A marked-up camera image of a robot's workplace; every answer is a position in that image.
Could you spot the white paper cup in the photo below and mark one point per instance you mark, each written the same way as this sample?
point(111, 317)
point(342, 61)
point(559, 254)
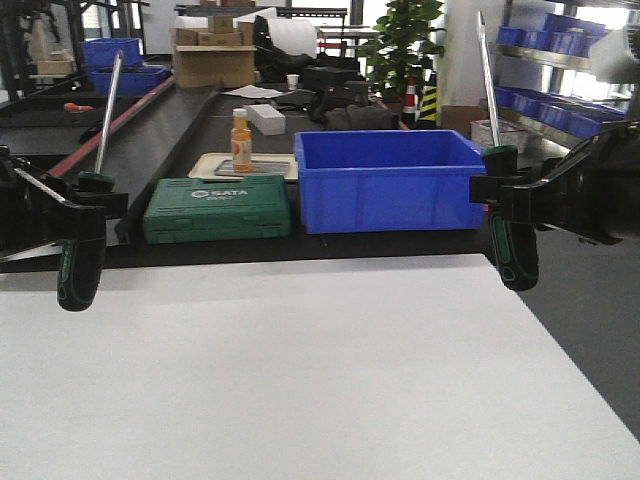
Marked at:
point(292, 81)

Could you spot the blue crate on left table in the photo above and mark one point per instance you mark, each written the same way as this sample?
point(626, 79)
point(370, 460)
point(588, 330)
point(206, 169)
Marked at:
point(133, 81)

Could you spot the small metal tray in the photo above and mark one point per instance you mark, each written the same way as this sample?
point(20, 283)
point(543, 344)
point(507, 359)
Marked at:
point(259, 167)

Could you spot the large blue plastic bin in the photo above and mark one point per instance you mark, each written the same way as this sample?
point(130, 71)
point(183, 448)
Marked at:
point(386, 180)

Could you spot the green SATA tool case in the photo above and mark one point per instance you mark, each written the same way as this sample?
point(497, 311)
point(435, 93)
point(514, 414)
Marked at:
point(193, 209)

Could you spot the black equipment case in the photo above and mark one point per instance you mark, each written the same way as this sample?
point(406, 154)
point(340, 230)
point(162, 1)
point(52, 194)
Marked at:
point(320, 77)

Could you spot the beige plastic tray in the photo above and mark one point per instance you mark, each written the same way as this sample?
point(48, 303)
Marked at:
point(207, 162)

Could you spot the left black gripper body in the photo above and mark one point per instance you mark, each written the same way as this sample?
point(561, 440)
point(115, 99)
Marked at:
point(38, 209)

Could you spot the orange juice bottle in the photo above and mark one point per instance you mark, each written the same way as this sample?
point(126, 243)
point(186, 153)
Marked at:
point(241, 142)

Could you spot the green-handled screwdriver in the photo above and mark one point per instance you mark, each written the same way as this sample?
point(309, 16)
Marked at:
point(82, 258)
point(514, 243)

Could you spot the red white traffic cone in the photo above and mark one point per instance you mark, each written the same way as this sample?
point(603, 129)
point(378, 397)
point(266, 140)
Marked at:
point(409, 103)

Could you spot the dark grey bag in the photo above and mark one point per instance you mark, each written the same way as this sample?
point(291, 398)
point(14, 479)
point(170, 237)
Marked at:
point(355, 117)

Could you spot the green potted plant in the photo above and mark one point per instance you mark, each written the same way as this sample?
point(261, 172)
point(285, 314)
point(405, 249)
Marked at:
point(405, 47)

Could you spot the orange handled tool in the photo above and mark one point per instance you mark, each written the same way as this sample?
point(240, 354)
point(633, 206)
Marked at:
point(75, 108)

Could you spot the white rectangular box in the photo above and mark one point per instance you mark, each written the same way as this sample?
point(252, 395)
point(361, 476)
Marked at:
point(266, 119)

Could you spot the large cardboard box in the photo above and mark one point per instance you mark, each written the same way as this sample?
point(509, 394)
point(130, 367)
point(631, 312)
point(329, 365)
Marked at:
point(211, 66)

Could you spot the brown cardboard box on floor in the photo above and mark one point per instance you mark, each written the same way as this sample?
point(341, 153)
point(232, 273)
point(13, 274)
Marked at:
point(459, 118)

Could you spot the black yellow traffic cone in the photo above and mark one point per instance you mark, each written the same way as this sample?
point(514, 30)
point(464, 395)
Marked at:
point(427, 114)

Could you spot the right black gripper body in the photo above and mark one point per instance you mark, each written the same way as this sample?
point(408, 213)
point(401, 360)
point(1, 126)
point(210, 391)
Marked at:
point(592, 192)

